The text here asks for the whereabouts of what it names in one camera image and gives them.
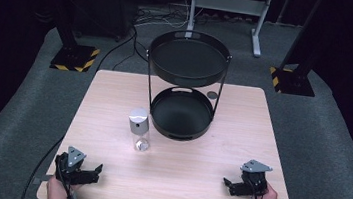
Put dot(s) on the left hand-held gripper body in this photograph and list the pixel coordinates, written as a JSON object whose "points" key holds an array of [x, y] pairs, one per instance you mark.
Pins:
{"points": [[71, 164]]}

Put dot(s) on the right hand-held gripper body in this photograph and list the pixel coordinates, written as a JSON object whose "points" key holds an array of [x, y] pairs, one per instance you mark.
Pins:
{"points": [[253, 178]]}

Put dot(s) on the clear bottle with silver cap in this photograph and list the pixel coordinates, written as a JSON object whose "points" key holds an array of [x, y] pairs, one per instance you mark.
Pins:
{"points": [[140, 129]]}

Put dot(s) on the black two-tier round rack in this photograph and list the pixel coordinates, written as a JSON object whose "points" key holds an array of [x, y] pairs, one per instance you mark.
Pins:
{"points": [[185, 83]]}

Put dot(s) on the person's left hand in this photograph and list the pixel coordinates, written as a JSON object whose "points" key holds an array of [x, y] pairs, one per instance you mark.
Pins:
{"points": [[57, 192]]}

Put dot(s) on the grey round table grommet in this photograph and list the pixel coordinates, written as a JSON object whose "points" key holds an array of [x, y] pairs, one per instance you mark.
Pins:
{"points": [[212, 95]]}

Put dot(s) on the black stand with striped base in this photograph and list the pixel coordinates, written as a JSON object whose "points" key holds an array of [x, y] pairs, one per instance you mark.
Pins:
{"points": [[74, 57], [292, 81]]}

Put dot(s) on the grey table edge bracket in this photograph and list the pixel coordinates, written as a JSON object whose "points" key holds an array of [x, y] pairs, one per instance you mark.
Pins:
{"points": [[39, 180]]}

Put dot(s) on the grey metal desk frame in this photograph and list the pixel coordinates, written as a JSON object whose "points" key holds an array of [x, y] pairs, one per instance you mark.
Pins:
{"points": [[229, 4]]}

